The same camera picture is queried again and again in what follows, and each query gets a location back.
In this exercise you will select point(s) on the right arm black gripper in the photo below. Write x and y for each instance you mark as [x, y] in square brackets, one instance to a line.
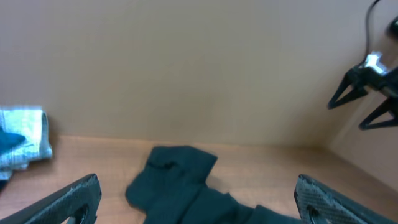
[352, 87]

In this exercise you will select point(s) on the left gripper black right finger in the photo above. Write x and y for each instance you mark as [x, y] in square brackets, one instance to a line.
[317, 204]

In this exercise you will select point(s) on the navy blue garment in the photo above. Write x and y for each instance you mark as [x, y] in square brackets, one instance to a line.
[9, 142]

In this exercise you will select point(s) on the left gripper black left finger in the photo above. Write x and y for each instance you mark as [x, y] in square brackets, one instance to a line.
[78, 202]

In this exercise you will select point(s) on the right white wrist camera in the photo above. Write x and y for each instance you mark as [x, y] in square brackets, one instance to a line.
[373, 61]

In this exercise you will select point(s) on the black t-shirt with logo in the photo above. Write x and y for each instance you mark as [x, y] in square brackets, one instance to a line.
[172, 189]

